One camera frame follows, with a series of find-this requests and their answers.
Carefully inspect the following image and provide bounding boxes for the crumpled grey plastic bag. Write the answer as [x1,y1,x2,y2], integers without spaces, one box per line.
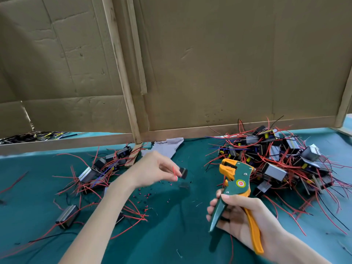
[142,137,185,161]

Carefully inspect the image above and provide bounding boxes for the heap of black cables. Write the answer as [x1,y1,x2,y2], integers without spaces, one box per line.
[0,131,83,145]

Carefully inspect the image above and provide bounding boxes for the person's left hand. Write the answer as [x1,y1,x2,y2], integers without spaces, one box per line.
[124,150,182,189]

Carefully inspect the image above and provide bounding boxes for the person's left forearm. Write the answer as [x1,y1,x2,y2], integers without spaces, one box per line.
[58,177,138,264]

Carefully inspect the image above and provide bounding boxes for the orange green wire strippers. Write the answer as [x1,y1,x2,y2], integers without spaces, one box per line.
[209,158,265,255]

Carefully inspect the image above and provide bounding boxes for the person's right forearm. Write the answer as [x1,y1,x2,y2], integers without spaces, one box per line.
[272,229,333,264]

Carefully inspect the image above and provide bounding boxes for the short wooden bottom rail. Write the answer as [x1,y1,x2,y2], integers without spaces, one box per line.
[0,133,135,156]

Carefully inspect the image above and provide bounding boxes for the person's right hand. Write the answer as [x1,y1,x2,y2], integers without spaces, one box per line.
[206,195,288,255]

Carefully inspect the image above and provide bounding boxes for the pile of wired transformers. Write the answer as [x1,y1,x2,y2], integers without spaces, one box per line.
[0,144,150,261]
[203,115,352,235]

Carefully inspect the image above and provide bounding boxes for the long wooden bottom rail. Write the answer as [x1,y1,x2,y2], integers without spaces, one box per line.
[142,115,337,142]

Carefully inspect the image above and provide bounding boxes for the wide wooden post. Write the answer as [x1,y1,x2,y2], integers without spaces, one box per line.
[102,0,143,143]

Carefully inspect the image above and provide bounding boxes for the thin wooden strip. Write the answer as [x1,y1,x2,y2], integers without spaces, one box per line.
[125,0,148,96]

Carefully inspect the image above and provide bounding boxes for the creased brown cardboard panel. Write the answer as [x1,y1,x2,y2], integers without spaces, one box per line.
[0,0,133,138]

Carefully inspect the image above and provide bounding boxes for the smooth brown cardboard panel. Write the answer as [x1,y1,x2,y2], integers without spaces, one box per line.
[136,0,352,131]

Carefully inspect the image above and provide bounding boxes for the wooden corner post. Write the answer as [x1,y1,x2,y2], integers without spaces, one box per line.
[334,69,352,128]

